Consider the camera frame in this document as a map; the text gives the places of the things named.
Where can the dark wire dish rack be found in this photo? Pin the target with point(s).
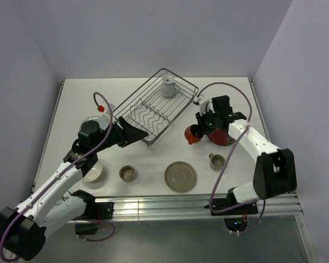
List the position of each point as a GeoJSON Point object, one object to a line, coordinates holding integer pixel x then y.
{"type": "Point", "coordinates": [147, 109]}

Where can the orange black patterned cup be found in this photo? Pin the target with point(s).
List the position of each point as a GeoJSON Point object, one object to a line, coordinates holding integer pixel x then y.
{"type": "Point", "coordinates": [188, 134]}

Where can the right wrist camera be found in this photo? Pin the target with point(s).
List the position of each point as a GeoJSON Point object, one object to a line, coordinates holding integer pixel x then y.
{"type": "Point", "coordinates": [204, 103]}

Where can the white ceramic bowl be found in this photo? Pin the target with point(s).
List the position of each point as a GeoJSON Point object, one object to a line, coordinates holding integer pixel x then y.
{"type": "Point", "coordinates": [94, 173]}

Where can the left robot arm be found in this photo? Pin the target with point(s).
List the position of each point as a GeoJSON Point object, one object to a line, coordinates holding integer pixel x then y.
{"type": "Point", "coordinates": [25, 228]}

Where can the grey stoneware saucer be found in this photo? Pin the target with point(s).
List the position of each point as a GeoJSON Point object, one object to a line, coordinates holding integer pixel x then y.
{"type": "Point", "coordinates": [180, 177]}

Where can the light blue saucer plate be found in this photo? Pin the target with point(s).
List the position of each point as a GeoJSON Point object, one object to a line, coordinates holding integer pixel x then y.
{"type": "Point", "coordinates": [96, 118]}

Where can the light blue ceramic mug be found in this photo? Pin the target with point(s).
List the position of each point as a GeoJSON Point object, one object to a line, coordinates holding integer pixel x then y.
{"type": "Point", "coordinates": [168, 87]}

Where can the small brown speckled cup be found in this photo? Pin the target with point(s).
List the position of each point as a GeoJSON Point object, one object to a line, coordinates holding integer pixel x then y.
{"type": "Point", "coordinates": [128, 173]}

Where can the small grey espresso cup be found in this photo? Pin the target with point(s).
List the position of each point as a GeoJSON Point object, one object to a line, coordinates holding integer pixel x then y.
{"type": "Point", "coordinates": [216, 161]}

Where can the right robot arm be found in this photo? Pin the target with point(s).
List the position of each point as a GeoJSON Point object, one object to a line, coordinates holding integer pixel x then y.
{"type": "Point", "coordinates": [274, 172]}

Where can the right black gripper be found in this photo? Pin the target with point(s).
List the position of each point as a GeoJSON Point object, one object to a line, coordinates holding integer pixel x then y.
{"type": "Point", "coordinates": [200, 121]}

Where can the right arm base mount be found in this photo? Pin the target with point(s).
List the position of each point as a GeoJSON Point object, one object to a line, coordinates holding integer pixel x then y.
{"type": "Point", "coordinates": [232, 208]}

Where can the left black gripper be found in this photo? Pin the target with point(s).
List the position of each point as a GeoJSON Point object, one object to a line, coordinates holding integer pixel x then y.
{"type": "Point", "coordinates": [129, 135]}

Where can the red floral plate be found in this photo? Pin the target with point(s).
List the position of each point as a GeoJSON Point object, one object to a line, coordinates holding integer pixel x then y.
{"type": "Point", "coordinates": [220, 138]}

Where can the aluminium extrusion rail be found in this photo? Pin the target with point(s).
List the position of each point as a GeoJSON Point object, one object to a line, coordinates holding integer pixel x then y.
{"type": "Point", "coordinates": [186, 207]}

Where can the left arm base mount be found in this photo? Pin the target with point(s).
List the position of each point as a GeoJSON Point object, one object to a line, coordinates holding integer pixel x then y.
{"type": "Point", "coordinates": [97, 222]}

